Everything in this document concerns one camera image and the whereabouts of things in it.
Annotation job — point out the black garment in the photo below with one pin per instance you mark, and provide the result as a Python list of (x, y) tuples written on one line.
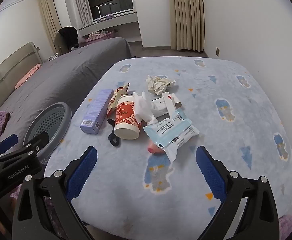
[(69, 36)]

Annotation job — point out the beige chair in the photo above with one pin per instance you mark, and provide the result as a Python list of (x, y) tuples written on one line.
[(58, 43)]

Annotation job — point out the blue and white wipes packet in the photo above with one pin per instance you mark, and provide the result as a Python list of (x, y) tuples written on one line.
[(171, 132)]

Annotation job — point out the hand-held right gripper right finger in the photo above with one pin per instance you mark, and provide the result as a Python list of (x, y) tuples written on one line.
[(209, 172)]

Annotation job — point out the pink pillow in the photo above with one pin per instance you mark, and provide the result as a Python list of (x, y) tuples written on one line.
[(28, 75)]

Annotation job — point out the purple fluffy cloth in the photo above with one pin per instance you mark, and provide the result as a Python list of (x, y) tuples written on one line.
[(289, 226)]

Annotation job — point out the white tissue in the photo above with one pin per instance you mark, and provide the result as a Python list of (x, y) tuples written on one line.
[(142, 107)]

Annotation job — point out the grey window bench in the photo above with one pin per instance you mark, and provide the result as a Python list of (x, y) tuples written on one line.
[(121, 21)]

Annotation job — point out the white desk lamp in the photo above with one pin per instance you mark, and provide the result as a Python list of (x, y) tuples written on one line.
[(99, 11)]

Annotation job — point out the wide beige curtain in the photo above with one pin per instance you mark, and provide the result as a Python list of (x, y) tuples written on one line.
[(186, 15)]

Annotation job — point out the crumpled cream paper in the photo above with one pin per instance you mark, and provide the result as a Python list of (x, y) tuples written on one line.
[(158, 85)]

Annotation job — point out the grey perforated plastic basket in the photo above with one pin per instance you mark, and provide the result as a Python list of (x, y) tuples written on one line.
[(48, 122)]

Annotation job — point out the bed with grey sheet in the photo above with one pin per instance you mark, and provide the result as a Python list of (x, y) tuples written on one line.
[(68, 72)]

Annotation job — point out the table with patterned cloth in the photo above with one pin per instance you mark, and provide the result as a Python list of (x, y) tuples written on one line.
[(236, 130)]

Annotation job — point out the small pink object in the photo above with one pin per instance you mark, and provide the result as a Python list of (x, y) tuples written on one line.
[(154, 149)]

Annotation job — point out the wall outlet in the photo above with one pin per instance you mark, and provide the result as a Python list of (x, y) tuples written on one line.
[(217, 52)]

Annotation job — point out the flat white carton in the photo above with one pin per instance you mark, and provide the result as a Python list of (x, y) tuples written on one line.
[(158, 105)]

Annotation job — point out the pink cloth pile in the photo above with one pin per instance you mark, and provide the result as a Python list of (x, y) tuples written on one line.
[(95, 35)]

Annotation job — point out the red and white paper cup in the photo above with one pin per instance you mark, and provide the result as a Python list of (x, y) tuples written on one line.
[(126, 120)]

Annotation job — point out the beige padded headboard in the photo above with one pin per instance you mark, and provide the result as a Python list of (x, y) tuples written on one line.
[(8, 72)]

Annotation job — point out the red and cream snack packet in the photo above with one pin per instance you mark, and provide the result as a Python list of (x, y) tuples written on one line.
[(117, 96)]

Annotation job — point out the white tube with red dot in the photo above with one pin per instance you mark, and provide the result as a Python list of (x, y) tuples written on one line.
[(169, 105)]

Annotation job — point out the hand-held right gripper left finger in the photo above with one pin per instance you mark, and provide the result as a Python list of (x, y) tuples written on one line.
[(82, 172)]

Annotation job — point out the white sheer curtain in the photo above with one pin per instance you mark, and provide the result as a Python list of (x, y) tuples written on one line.
[(80, 2)]

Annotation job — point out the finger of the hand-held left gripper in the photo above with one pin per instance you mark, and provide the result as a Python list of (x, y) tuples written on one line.
[(8, 142), (39, 140)]

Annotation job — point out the narrow beige curtain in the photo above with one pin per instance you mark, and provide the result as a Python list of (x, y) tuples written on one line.
[(48, 17)]

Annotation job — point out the purple cardboard box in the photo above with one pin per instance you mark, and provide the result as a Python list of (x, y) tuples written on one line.
[(97, 110)]

